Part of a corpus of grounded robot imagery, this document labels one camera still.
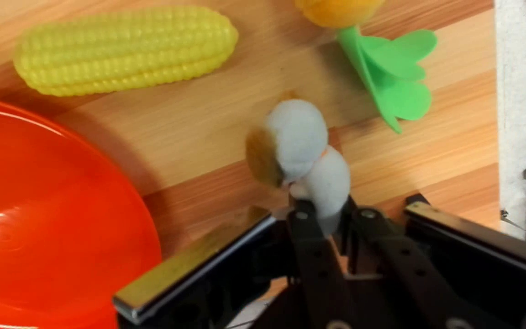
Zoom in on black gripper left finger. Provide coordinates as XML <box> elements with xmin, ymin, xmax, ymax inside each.
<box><xmin>114</xmin><ymin>200</ymin><xmax>360</xmax><ymax>329</ymax></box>

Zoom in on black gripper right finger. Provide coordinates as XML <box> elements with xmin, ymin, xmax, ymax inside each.
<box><xmin>349</xmin><ymin>193</ymin><xmax>526</xmax><ymax>329</ymax></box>

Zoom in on light wooden butcher block board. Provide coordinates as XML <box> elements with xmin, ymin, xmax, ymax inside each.
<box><xmin>0</xmin><ymin>0</ymin><xmax>503</xmax><ymax>329</ymax></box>

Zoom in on yellow toy carrot green leaves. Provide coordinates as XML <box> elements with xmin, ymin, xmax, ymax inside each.
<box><xmin>293</xmin><ymin>0</ymin><xmax>441</xmax><ymax>138</ymax></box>

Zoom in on red round plastic plate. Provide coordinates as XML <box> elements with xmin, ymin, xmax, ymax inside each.
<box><xmin>0</xmin><ymin>94</ymin><xmax>165</xmax><ymax>329</ymax></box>

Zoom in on yellow toy corn cob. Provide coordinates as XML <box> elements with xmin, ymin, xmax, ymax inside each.
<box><xmin>12</xmin><ymin>4</ymin><xmax>242</xmax><ymax>100</ymax></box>

